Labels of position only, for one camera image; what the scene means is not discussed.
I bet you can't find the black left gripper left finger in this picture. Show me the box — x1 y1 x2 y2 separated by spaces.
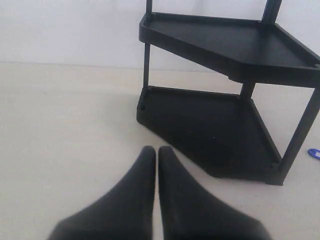
48 146 156 240

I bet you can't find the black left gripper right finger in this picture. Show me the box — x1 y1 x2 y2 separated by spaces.
158 146 270 240

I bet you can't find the small blue object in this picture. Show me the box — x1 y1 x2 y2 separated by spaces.
307 148 320 160

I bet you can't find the black two-tier corner rack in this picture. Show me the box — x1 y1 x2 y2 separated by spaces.
136 0 320 186

